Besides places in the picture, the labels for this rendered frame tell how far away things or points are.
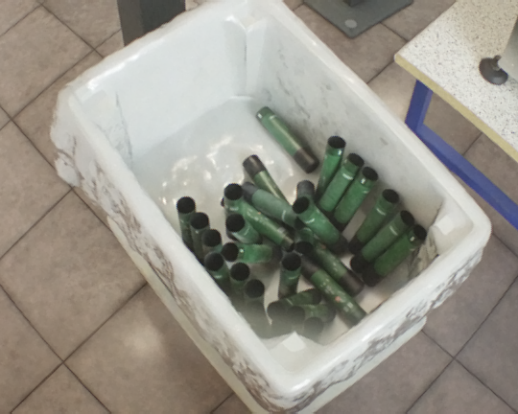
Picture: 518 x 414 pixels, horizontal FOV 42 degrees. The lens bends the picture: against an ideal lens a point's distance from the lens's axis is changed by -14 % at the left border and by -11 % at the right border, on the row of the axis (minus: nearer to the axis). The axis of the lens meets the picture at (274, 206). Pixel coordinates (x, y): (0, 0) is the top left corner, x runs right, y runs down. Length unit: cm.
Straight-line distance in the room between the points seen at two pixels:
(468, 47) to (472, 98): 11
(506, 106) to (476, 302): 77
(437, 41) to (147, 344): 97
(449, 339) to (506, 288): 21
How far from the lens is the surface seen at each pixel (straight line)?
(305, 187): 131
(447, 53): 119
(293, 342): 101
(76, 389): 173
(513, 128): 114
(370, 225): 123
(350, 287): 125
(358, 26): 217
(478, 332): 180
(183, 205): 120
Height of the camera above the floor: 164
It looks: 63 degrees down
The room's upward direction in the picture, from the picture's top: 4 degrees clockwise
